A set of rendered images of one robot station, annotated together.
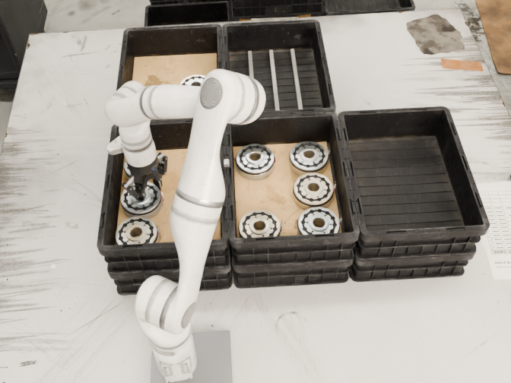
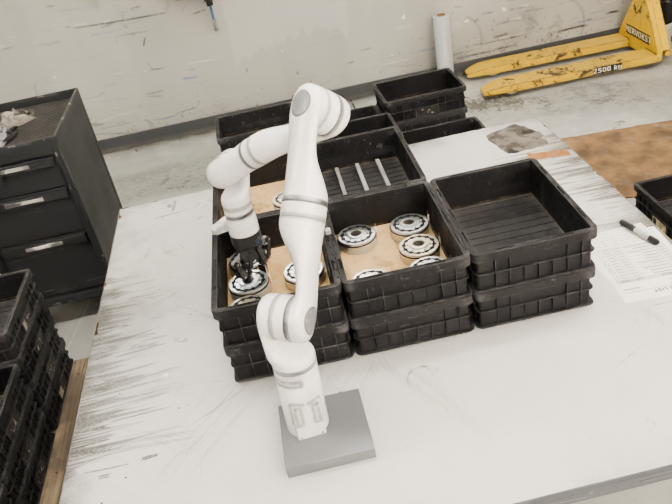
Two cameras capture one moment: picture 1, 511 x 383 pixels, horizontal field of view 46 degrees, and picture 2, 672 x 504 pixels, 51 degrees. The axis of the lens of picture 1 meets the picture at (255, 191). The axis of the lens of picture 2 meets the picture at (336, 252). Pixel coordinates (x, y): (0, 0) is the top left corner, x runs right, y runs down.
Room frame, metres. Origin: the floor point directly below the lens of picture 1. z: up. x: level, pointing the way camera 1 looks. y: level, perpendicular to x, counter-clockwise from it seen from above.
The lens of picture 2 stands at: (-0.58, 0.06, 1.85)
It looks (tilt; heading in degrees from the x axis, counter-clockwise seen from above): 33 degrees down; 0
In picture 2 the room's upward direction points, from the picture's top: 11 degrees counter-clockwise
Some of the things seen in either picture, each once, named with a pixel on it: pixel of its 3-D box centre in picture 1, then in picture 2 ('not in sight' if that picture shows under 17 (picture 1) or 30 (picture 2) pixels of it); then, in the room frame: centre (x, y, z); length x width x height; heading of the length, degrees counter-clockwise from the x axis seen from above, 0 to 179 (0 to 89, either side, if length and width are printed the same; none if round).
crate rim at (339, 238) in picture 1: (287, 175); (389, 231); (0.93, -0.08, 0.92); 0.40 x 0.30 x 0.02; 2
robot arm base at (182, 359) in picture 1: (173, 346); (301, 392); (0.53, 0.19, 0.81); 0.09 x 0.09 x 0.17; 9
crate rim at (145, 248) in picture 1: (166, 181); (271, 256); (0.92, 0.22, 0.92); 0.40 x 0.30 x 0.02; 2
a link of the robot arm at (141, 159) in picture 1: (133, 143); (235, 218); (0.95, 0.29, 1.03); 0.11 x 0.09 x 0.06; 49
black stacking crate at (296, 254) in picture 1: (287, 188); (392, 248); (0.93, -0.08, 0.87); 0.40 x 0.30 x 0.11; 2
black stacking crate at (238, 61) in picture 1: (274, 80); (364, 179); (1.33, -0.07, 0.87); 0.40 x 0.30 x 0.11; 2
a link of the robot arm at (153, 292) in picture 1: (164, 312); (287, 333); (0.54, 0.19, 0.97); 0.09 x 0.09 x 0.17; 63
